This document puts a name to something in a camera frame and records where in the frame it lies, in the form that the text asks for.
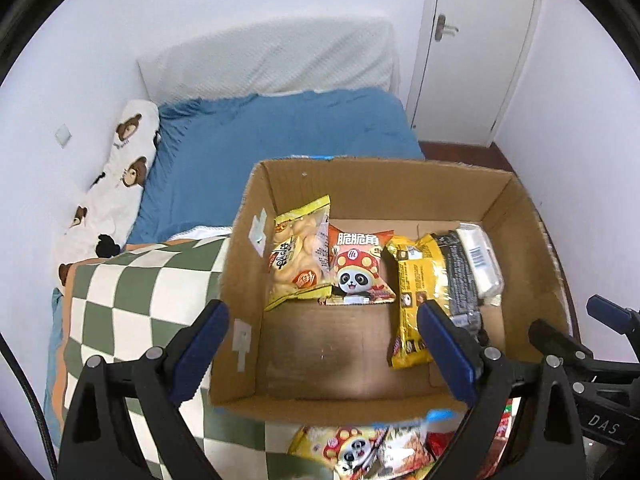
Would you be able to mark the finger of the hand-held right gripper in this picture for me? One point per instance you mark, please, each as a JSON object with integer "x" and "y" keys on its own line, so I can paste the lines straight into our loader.
{"x": 612, "y": 312}
{"x": 557, "y": 341}

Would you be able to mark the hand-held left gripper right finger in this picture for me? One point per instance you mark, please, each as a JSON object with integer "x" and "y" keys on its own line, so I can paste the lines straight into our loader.
{"x": 446, "y": 355}

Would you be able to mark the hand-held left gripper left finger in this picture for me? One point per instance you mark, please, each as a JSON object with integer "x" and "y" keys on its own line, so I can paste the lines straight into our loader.
{"x": 201, "y": 349}

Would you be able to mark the brown cardboard box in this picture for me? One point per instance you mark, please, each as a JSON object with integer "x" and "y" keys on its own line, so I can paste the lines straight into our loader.
{"x": 350, "y": 350}

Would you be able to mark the yellow and black snack packet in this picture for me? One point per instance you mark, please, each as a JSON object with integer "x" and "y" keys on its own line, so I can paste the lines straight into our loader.
{"x": 415, "y": 280}

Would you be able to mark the green checkered blanket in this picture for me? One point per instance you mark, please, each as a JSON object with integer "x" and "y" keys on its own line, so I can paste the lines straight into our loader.
{"x": 130, "y": 305}

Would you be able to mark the orange brown snack packet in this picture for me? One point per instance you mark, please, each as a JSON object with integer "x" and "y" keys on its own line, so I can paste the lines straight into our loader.
{"x": 407, "y": 447}

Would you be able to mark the white snack packet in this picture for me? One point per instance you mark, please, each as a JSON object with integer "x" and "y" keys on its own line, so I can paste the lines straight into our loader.
{"x": 482, "y": 260}

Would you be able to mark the white cloth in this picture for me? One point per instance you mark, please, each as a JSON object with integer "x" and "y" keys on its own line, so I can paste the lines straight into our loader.
{"x": 200, "y": 232}

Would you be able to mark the red panda snack packet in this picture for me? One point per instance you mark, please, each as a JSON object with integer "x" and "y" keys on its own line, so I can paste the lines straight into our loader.
{"x": 352, "y": 452}
{"x": 357, "y": 270}

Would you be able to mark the yellow puffed snack packet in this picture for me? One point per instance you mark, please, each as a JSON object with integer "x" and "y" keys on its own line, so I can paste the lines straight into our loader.
{"x": 295, "y": 255}

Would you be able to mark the bear print pillow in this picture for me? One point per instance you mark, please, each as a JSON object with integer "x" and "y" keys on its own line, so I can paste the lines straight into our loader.
{"x": 122, "y": 180}

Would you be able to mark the blue bed sheet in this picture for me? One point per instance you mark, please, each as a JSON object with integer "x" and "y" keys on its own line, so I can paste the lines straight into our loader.
{"x": 260, "y": 145}

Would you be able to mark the white door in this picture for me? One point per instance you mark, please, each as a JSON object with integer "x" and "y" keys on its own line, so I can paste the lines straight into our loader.
{"x": 475, "y": 50}

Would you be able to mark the white padded headboard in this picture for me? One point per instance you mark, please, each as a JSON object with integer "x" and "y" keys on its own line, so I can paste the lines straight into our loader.
{"x": 270, "y": 60}

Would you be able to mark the white wall socket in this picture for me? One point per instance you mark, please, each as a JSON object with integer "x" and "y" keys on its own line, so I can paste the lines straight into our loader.
{"x": 62, "y": 135}

